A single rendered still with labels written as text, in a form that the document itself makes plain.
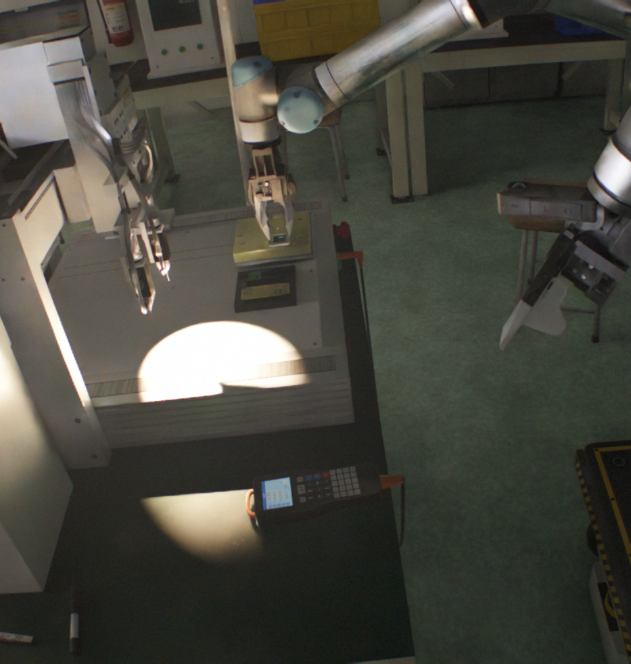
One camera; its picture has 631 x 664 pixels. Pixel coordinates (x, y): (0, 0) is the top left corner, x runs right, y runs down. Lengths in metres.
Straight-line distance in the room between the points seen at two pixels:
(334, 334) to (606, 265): 0.60
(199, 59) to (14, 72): 2.63
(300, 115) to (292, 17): 2.47
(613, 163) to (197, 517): 0.77
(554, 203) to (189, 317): 0.80
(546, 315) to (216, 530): 0.58
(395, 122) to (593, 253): 2.88
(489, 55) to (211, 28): 1.35
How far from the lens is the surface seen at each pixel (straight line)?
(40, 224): 1.11
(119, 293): 1.52
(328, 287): 1.38
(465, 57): 3.58
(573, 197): 0.79
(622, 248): 0.79
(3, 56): 1.17
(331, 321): 1.28
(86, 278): 1.63
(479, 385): 2.47
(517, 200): 0.80
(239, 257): 1.48
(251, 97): 1.34
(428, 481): 2.14
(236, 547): 1.07
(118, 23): 5.28
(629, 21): 1.36
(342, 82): 1.18
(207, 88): 3.54
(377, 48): 1.17
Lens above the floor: 1.57
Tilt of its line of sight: 36 degrees down
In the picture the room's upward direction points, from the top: 8 degrees counter-clockwise
